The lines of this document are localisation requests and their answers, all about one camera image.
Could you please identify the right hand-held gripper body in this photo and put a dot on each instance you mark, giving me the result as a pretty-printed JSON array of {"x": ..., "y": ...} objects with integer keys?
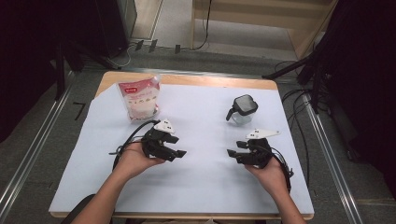
[{"x": 260, "y": 154}]

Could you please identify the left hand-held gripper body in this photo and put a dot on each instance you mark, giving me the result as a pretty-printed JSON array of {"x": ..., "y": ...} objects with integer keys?
[{"x": 154, "y": 146}]

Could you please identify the clear jar with black lid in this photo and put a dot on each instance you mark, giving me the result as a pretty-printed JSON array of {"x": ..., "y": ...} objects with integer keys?
[{"x": 244, "y": 107}]

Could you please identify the red and white pouch bag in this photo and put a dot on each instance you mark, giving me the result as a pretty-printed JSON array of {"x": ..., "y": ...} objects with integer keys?
[{"x": 141, "y": 99}]

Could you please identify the person's right hand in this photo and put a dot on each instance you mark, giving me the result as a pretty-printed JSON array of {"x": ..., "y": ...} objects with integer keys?
[{"x": 272, "y": 177}]

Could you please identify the person's left hand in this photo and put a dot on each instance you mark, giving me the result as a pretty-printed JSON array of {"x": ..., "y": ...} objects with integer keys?
[{"x": 134, "y": 163}]

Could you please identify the white table cover sheet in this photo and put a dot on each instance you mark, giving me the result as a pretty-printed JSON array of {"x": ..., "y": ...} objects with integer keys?
[{"x": 202, "y": 174}]

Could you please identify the black tripod stand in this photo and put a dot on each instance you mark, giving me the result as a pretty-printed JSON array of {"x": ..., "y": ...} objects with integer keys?
[{"x": 289, "y": 69}]

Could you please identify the black metal stand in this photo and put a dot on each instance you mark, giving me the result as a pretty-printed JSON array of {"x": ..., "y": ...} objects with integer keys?
[{"x": 60, "y": 77}]

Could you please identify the black curtain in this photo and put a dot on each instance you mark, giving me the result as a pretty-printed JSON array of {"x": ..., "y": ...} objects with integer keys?
[
  {"x": 367, "y": 93},
  {"x": 25, "y": 62}
]

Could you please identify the dark cabinet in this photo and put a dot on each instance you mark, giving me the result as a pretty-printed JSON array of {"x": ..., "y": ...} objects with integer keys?
[{"x": 112, "y": 28}]

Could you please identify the metal floor rail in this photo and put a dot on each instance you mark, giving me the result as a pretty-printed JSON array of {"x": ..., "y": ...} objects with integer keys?
[
  {"x": 34, "y": 146},
  {"x": 218, "y": 74},
  {"x": 330, "y": 161}
]

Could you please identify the small black floor bracket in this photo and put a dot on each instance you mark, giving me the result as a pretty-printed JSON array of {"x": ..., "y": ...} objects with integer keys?
[
  {"x": 139, "y": 45},
  {"x": 153, "y": 45},
  {"x": 177, "y": 48}
]

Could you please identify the wooden platform frame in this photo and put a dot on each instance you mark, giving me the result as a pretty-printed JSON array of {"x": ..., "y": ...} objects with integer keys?
[{"x": 243, "y": 19}]

